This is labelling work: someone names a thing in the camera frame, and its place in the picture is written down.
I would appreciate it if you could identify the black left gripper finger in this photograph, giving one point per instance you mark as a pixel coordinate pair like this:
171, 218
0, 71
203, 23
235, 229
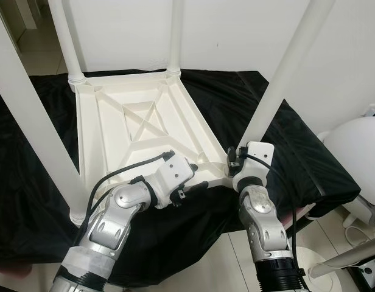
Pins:
196, 186
193, 165

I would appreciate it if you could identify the black cloth table cover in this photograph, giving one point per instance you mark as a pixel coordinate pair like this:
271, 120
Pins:
297, 146

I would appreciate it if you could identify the white stand pole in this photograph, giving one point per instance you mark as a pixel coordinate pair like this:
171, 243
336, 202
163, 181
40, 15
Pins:
346, 258

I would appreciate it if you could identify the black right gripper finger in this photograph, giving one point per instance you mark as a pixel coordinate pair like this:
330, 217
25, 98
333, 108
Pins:
231, 157

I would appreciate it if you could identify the white power adapter box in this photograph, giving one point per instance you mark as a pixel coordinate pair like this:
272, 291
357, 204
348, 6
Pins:
371, 271

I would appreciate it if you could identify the pink padded table edge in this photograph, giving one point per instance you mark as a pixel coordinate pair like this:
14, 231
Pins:
303, 211

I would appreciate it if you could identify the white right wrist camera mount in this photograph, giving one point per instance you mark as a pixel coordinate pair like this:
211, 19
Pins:
257, 155

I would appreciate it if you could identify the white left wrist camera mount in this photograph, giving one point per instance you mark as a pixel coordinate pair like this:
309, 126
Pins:
175, 173

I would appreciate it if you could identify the white rounded appliance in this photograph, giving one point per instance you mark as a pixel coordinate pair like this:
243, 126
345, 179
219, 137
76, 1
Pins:
358, 152

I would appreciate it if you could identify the white round stand base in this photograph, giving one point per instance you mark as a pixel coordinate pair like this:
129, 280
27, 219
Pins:
309, 258

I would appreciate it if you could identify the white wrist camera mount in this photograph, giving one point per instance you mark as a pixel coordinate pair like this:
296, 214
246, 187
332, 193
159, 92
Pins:
257, 155
175, 173

